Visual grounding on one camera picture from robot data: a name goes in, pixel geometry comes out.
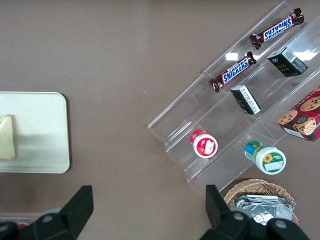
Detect light oval wicker basket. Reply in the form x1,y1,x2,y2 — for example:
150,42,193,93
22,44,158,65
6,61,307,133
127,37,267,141
223,178,299,226

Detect small black box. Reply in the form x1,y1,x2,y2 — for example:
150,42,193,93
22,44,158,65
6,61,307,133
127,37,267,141
229,84,262,116
266,47,309,78

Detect green lidded cup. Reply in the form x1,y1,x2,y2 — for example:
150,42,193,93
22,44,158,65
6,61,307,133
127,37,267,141
244,139,287,175

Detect triangular sandwich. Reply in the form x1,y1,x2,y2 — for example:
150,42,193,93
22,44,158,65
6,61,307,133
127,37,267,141
0,113,19,162

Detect red chocolate cookie box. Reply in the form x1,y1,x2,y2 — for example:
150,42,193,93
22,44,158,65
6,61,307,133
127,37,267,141
277,85,320,143

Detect Snickers bar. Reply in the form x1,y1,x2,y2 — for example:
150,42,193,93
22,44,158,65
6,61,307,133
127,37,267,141
249,7,305,51
208,51,258,94

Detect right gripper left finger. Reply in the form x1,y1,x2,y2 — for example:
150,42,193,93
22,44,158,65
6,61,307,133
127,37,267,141
18,185,94,240

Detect silver foil packets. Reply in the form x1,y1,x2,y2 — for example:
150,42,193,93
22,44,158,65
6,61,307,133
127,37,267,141
233,194,295,226

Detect cream rectangular tray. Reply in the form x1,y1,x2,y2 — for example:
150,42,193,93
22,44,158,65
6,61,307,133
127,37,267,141
0,91,71,174

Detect clear acrylic stepped stand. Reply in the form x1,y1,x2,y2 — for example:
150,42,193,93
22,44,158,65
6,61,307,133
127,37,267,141
147,0,320,201

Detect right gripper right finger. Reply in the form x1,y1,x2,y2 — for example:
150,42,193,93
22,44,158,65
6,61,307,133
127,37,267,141
199,184,270,240

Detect red lidded cup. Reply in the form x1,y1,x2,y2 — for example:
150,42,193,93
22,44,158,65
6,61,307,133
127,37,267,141
189,128,219,159

